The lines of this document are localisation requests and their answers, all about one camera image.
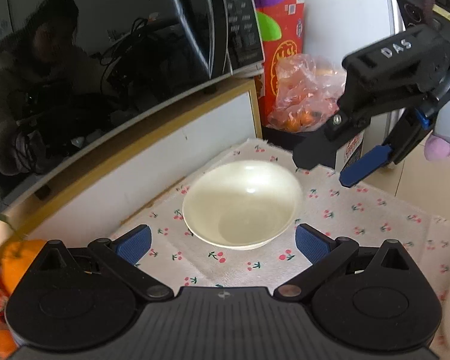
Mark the cherry pattern tablecloth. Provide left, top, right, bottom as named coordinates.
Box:
left=118, top=139, right=450, bottom=359

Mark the large orange fruit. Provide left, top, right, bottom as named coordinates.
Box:
left=1, top=240, right=46, bottom=294

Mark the black microwave oven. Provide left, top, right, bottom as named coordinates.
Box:
left=0, top=0, right=263, bottom=206

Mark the white bowl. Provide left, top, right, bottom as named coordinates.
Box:
left=182, top=160, right=303, bottom=250

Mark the red gift box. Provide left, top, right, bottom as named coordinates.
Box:
left=254, top=0, right=305, bottom=126

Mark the right hand purple glove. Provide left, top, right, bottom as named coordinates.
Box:
left=423, top=98, right=450, bottom=175

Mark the plastic bag of oranges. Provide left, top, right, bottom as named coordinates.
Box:
left=267, top=54, right=346, bottom=133

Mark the blue white Ganten carton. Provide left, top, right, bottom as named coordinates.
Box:
left=260, top=123, right=365, bottom=172

